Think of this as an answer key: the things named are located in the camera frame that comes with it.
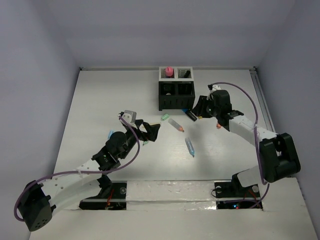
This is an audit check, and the pink bottle of pens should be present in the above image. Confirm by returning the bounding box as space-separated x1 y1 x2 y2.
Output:
164 66 174 78

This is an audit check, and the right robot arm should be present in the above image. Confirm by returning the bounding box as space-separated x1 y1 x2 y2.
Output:
192 90 301 196

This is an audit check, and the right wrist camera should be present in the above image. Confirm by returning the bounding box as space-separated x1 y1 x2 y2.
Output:
208 84 221 93

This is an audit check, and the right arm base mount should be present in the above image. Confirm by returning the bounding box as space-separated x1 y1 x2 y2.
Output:
210 174 263 210

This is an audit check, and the clear orange-tip marker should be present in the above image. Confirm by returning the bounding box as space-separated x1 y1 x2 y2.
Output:
168 118 185 132

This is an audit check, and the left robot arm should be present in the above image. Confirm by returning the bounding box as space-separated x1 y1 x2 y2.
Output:
13 117 161 232

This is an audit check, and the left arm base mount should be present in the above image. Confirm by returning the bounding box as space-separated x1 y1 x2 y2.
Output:
78 175 127 211

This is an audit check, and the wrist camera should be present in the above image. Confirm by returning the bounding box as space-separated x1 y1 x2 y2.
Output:
118 110 137 125
208 84 221 93

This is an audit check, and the black slotted organizer box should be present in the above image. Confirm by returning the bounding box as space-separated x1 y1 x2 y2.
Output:
158 81 195 111

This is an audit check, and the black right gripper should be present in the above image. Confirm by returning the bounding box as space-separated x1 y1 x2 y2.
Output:
191 95 220 118

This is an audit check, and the white slotted organizer box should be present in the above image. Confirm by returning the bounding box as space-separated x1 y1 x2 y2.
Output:
158 66 194 82

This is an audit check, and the black marker blue cap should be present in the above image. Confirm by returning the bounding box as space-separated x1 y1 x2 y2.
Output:
182 109 198 122

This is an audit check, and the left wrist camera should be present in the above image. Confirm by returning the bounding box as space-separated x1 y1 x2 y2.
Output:
118 110 137 125

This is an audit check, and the clear yellow highlighter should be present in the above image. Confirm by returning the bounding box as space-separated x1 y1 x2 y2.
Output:
149 122 161 126

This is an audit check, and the clear blue-tip marker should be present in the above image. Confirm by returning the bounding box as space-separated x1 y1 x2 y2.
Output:
185 137 195 158

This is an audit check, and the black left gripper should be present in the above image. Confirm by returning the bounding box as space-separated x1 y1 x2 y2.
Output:
119 119 159 159

